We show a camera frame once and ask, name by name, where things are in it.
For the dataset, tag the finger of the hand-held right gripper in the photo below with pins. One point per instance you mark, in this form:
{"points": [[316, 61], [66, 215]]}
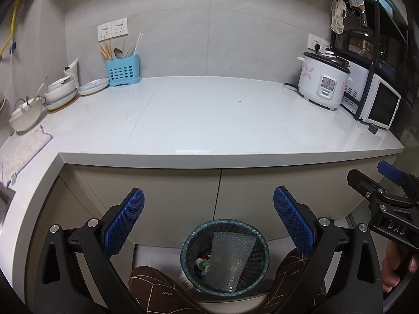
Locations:
{"points": [[365, 183], [391, 170]]}

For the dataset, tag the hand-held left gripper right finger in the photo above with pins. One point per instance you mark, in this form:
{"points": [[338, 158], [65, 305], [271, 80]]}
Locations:
{"points": [[294, 222]]}

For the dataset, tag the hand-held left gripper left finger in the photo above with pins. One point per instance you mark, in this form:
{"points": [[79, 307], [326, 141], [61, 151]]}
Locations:
{"points": [[126, 222]]}

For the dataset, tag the teal mesh waste basket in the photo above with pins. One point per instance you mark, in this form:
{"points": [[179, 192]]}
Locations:
{"points": [[193, 245]]}

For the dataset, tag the clear bubble wrap sheet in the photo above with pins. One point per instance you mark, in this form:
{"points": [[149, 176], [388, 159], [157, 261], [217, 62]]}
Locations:
{"points": [[229, 258]]}

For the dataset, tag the white green-label pill bottle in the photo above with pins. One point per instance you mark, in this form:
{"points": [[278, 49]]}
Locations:
{"points": [[201, 263]]}

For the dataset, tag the person's right hand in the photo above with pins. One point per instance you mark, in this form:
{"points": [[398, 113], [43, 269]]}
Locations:
{"points": [[389, 271]]}

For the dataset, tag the small black stand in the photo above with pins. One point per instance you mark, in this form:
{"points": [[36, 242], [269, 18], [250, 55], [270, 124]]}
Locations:
{"points": [[373, 128]]}

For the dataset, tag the brown patterned slipper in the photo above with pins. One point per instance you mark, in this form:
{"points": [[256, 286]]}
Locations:
{"points": [[157, 287], [291, 268]]}

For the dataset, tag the white mini oven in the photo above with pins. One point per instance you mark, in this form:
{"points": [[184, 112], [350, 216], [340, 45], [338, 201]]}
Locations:
{"points": [[381, 103]]}

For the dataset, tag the white vented appliance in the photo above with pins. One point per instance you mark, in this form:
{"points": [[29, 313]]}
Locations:
{"points": [[355, 85]]}

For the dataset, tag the white flowered rice cooker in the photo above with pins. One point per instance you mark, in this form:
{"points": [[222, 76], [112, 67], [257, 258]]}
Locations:
{"points": [[322, 78]]}

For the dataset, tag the purple-edged dish cloth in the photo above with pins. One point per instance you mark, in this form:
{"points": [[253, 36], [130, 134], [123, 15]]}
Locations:
{"points": [[23, 152]]}

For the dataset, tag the wooden trivet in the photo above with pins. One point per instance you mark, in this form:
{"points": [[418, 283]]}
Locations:
{"points": [[62, 108]]}

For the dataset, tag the steel pot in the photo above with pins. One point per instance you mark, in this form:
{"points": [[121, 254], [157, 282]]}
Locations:
{"points": [[360, 42]]}

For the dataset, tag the white plate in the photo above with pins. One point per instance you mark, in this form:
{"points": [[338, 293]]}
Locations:
{"points": [[70, 99]]}

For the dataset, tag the blue-rimmed plate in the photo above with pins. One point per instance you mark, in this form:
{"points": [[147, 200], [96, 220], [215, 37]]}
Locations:
{"points": [[93, 85]]}

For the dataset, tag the grey bowl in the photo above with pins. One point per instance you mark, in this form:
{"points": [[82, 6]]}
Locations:
{"points": [[26, 114]]}

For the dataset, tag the black metal rack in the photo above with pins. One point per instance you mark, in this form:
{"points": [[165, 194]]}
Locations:
{"points": [[379, 23]]}

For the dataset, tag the white bowl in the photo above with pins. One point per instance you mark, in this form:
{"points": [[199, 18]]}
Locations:
{"points": [[60, 90]]}

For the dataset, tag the blue utensil holder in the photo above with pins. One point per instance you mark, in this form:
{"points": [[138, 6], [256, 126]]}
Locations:
{"points": [[122, 72]]}

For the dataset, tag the white mesh cloth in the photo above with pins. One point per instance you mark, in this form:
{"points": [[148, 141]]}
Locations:
{"points": [[338, 16]]}

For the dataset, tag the white slanted jug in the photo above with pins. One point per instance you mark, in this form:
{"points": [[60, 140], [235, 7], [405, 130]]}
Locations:
{"points": [[72, 68]]}

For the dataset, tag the metal spoon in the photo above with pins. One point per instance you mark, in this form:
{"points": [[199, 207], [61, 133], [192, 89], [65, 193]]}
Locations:
{"points": [[118, 52]]}

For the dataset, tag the bundle of wooden chopsticks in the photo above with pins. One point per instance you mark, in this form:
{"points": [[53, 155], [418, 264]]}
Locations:
{"points": [[105, 50]]}

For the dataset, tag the white chopstick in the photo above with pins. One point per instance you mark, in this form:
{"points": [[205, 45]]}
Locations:
{"points": [[131, 47], [137, 44]]}

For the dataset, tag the white wall socket with plug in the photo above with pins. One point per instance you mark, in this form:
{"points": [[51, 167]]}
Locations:
{"points": [[317, 42]]}

